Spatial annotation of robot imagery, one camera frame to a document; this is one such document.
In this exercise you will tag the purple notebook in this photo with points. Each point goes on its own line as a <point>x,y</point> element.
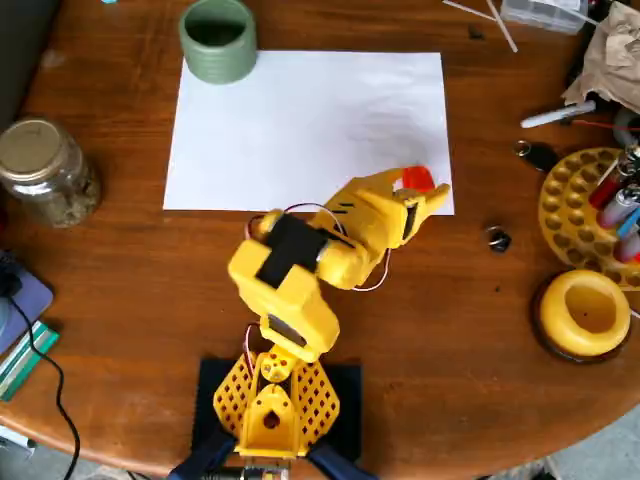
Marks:
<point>25,310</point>

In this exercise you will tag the green striped book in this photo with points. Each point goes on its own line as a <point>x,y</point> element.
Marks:
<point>25,360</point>

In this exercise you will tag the blue lighter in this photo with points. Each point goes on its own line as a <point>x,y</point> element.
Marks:
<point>631,222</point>

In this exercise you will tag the blue clamp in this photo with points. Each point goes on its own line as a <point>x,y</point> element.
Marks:
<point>340,462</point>
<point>200,457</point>

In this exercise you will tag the green ribbed cup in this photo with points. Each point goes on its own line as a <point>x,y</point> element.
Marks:
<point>217,60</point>

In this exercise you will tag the black key fob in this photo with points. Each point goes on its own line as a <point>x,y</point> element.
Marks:
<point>542,157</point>

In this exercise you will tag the dark grey furniture panel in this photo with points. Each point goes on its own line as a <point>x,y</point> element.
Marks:
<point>20,50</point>

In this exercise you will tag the white marker pen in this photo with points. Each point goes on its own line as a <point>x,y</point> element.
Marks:
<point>550,117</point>

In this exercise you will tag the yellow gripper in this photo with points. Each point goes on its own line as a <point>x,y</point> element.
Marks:
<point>389,214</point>

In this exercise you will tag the yellow round holder tray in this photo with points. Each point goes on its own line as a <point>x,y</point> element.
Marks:
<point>565,215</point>

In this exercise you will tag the black device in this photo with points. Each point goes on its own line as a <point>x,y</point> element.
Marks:
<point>9,272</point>

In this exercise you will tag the grey tape roll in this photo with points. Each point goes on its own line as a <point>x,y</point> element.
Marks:
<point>620,125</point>

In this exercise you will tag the clear plastic box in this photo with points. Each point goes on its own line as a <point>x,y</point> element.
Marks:
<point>542,12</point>

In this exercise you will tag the orange plastic object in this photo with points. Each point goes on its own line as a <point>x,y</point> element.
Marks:
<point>417,179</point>

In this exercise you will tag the silver pink lighter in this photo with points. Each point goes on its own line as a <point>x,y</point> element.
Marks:
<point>619,207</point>

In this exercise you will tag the yellow round bowl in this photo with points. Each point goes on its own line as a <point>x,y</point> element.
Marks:
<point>555,310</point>

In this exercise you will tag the glass jar with gold lid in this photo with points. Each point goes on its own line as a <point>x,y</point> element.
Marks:
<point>42,170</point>

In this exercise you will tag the thin white stick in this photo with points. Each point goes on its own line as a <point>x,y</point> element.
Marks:
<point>505,27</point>
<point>470,10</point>

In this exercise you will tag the crumpled brown paper bag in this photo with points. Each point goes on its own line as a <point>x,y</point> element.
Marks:
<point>615,55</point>

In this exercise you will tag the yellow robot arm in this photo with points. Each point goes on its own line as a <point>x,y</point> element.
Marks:
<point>285,295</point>

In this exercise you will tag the white paper sheet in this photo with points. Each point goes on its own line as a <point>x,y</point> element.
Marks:
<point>300,135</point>

